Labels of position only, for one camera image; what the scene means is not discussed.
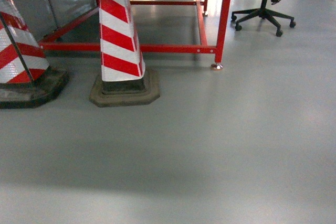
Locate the red white traffic cone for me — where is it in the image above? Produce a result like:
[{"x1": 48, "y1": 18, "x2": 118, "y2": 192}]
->
[{"x1": 89, "y1": 0, "x2": 160, "y2": 108}]

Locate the red white cone left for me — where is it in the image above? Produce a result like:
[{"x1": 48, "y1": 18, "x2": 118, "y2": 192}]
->
[{"x1": 1, "y1": 0, "x2": 69, "y2": 109}]

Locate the red metal table frame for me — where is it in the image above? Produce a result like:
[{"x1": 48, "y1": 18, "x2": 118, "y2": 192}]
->
[{"x1": 0, "y1": 0, "x2": 236, "y2": 71}]

